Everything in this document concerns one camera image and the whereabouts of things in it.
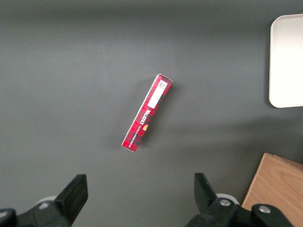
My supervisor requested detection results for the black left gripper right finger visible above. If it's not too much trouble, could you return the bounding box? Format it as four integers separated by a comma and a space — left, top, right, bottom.
186, 173, 294, 227

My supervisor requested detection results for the wooden drawer cabinet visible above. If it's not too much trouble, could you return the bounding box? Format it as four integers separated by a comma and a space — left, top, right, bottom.
241, 152, 303, 227

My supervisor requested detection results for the red tartan shortbread box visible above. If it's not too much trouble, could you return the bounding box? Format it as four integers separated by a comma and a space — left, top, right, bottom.
121, 73, 174, 154

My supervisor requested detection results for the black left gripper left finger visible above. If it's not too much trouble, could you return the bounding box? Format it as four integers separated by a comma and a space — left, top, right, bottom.
0, 174, 89, 227

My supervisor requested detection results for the beige rectangular tray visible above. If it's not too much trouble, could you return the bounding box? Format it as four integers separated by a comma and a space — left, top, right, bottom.
268, 13, 303, 109

